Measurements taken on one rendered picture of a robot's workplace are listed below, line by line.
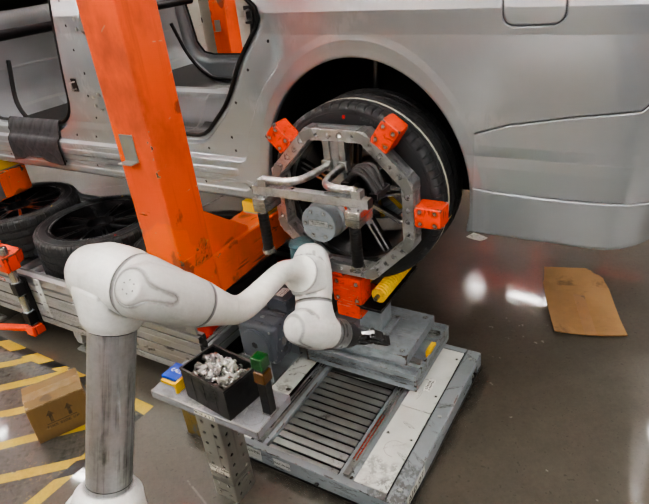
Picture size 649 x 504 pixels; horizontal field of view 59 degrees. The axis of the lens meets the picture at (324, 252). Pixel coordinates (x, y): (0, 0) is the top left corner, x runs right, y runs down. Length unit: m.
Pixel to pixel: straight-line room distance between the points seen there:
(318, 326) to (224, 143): 1.12
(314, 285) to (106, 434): 0.61
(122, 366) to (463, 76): 1.23
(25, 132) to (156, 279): 2.46
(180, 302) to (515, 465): 1.45
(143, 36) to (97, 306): 0.92
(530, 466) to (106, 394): 1.46
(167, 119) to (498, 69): 1.01
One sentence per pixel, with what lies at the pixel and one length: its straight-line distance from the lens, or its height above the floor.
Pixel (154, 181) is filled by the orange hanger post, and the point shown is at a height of 1.04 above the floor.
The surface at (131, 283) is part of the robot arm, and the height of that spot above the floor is 1.15.
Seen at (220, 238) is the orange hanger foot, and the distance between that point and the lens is 2.16.
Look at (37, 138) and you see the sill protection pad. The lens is 3.35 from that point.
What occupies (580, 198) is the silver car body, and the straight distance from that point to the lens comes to 1.84.
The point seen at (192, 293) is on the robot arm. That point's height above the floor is 1.09.
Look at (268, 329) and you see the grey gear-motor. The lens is 2.16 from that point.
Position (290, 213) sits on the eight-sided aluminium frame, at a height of 0.78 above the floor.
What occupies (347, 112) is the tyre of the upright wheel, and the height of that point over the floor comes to 1.15.
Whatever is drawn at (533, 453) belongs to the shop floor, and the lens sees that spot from 2.24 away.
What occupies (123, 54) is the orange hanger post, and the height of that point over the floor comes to 1.42.
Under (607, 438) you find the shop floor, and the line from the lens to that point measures 2.36.
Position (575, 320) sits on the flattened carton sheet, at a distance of 2.88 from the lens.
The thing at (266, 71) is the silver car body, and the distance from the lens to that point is 2.17.
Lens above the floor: 1.64
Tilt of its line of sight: 28 degrees down
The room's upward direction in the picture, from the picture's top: 7 degrees counter-clockwise
